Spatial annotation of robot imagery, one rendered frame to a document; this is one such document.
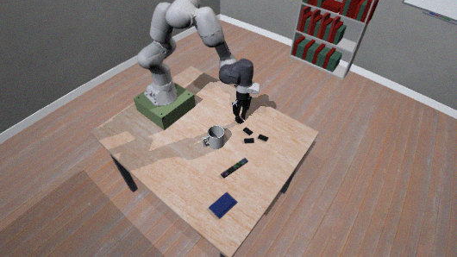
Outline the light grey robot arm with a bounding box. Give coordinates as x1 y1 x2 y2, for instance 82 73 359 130
137 0 260 106

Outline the grey mug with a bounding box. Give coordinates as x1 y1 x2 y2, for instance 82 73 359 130
202 125 224 149

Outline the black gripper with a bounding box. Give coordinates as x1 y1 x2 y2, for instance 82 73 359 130
232 91 252 122

